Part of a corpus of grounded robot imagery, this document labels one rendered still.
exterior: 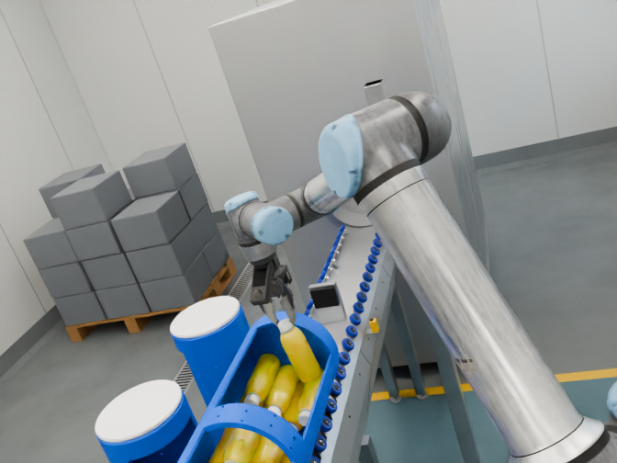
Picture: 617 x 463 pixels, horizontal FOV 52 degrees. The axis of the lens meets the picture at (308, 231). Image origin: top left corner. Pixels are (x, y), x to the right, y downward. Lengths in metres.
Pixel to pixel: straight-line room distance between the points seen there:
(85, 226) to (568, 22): 4.16
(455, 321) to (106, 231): 4.04
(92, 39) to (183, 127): 1.20
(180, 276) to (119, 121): 2.56
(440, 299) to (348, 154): 0.25
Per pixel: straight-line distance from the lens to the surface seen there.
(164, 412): 2.01
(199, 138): 6.53
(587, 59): 5.95
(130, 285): 4.95
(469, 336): 0.93
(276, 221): 1.47
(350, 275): 2.62
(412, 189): 0.94
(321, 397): 1.69
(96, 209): 4.77
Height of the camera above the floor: 2.07
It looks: 21 degrees down
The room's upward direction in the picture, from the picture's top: 18 degrees counter-clockwise
